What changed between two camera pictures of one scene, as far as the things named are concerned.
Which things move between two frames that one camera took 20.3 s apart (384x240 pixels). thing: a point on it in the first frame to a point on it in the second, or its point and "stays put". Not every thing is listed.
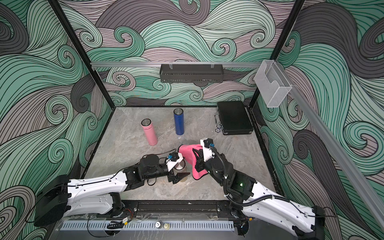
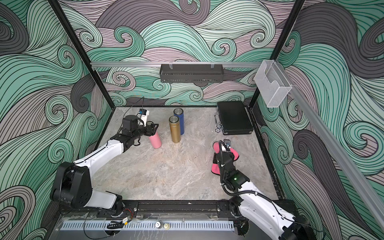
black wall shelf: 191,73 stays put
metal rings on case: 218,122 stays put
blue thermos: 179,121 stays put
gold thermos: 180,168 to 175,129
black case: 234,118 stays put
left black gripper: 177,177 to 150,130
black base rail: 179,208 stays put
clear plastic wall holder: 272,83 stays put
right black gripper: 200,160 to 215,159
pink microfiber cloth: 186,152 to 215,168
